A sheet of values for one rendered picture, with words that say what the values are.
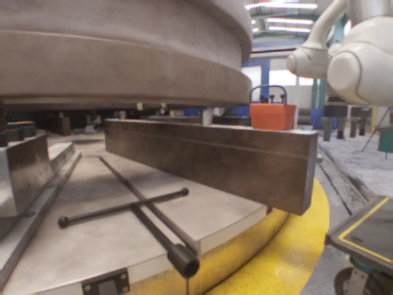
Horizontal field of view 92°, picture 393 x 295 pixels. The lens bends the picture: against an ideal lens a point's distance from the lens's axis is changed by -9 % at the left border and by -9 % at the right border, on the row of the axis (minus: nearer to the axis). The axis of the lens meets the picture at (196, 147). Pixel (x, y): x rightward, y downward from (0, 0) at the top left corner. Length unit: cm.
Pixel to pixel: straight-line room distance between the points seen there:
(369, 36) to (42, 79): 114
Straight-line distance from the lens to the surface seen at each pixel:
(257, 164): 108
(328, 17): 96
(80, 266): 79
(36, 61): 111
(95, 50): 112
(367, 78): 62
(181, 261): 67
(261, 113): 105
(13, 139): 94
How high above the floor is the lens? 78
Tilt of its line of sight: 10 degrees down
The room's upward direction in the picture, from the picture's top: straight up
